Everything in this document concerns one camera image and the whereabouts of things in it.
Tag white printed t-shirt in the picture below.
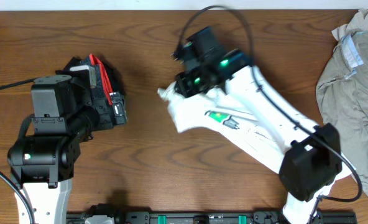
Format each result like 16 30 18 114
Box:
157 67 356 224

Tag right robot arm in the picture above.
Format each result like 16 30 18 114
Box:
159 27 347 223

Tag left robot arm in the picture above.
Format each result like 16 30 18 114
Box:
7 75 127 223

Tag black shorts with red waistband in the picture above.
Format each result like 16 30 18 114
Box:
55 54 124 105

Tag khaki beige garment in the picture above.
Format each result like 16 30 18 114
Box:
316 9 368 196

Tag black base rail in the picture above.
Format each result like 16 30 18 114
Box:
66 203 357 224

